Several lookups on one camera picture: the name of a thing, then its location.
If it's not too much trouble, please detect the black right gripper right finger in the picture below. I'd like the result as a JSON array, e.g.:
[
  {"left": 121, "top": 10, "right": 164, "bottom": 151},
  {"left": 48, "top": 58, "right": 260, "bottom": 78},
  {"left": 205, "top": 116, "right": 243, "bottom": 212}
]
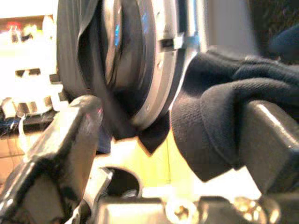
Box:
[{"left": 238, "top": 100, "right": 299, "bottom": 196}]

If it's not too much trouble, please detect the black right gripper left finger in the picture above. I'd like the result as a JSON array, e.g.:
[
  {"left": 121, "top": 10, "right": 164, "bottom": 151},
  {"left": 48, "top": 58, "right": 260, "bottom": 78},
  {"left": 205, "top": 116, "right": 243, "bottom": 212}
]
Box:
[{"left": 0, "top": 94, "right": 104, "bottom": 224}]

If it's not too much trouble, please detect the dark blue cloth garment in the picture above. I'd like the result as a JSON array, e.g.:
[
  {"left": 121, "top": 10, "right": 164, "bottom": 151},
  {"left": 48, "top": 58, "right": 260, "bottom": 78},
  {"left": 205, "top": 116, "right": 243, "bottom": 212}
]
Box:
[{"left": 170, "top": 46, "right": 299, "bottom": 183}]

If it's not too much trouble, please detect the white washing machine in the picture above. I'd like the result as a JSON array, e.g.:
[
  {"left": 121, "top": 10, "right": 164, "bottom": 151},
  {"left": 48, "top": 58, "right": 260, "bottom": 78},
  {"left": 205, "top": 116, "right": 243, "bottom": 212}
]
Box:
[{"left": 200, "top": 0, "right": 299, "bottom": 65}]

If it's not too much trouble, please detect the white storage rack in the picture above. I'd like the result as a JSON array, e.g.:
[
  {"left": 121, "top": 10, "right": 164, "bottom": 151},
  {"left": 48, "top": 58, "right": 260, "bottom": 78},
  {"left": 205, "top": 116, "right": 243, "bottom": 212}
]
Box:
[{"left": 0, "top": 14, "right": 62, "bottom": 119}]

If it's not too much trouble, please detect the dark grey cloth garment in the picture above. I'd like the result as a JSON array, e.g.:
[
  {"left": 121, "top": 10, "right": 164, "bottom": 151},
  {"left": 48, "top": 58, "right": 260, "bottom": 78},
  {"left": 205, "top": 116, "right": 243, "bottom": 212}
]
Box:
[{"left": 77, "top": 0, "right": 171, "bottom": 156}]

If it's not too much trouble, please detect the round grey washer door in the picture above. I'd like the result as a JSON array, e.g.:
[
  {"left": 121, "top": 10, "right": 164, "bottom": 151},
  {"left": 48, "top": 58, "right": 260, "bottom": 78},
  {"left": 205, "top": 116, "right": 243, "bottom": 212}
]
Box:
[{"left": 56, "top": 0, "right": 211, "bottom": 131}]

